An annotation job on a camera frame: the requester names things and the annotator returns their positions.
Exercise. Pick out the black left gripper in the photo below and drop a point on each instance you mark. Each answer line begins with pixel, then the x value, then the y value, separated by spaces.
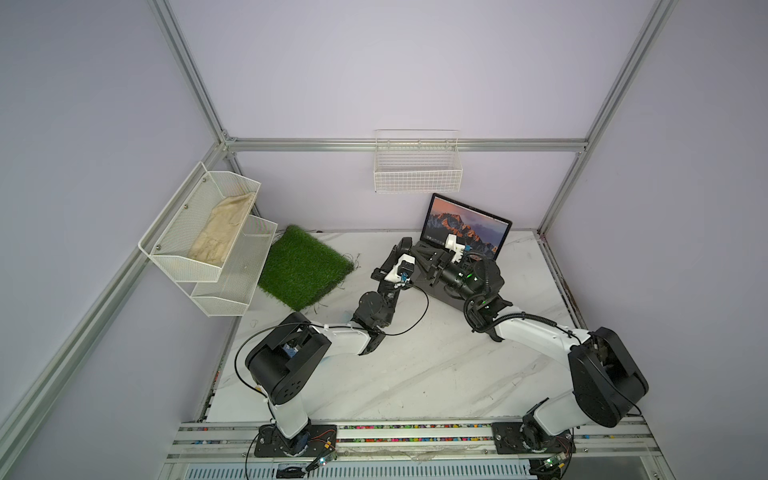
pixel 386 269

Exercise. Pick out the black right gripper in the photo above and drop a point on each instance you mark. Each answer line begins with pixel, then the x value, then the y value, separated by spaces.
pixel 435 269

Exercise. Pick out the grey laptop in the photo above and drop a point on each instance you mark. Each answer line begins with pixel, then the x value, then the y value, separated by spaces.
pixel 485 233

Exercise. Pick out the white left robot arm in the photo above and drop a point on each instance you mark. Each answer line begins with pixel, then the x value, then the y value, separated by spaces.
pixel 281 364

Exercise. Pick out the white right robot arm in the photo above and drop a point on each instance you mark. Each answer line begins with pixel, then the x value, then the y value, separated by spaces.
pixel 605 382

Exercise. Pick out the green artificial grass mat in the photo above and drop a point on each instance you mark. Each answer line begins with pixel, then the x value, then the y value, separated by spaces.
pixel 300 269

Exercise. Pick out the white lower mesh shelf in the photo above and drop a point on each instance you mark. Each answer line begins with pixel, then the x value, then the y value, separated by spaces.
pixel 232 294

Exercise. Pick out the white mesh shelf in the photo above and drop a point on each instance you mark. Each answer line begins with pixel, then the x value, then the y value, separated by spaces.
pixel 232 294
pixel 193 238

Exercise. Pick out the beige cloth in shelf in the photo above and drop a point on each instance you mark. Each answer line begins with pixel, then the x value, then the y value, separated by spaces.
pixel 213 244

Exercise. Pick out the white upper mesh shelf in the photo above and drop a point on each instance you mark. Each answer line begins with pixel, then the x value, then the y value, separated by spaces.
pixel 193 238

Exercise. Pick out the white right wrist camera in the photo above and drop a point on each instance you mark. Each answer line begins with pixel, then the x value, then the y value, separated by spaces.
pixel 454 245

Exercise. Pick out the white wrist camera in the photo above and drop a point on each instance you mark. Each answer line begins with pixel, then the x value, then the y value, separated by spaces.
pixel 454 245
pixel 402 271

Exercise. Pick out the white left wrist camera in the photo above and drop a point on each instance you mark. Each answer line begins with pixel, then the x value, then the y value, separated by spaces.
pixel 402 271

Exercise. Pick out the white wire wall basket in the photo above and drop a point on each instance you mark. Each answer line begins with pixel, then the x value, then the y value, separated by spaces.
pixel 416 161

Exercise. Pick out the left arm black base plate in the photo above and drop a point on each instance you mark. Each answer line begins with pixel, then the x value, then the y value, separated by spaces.
pixel 309 442

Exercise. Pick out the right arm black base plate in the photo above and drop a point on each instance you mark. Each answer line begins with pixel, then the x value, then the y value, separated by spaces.
pixel 527 438

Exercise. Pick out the aluminium enclosure frame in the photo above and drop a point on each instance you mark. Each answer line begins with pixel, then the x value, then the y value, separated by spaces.
pixel 34 408

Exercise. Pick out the aluminium rail base frame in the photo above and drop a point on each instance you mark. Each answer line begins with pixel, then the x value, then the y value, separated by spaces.
pixel 415 449

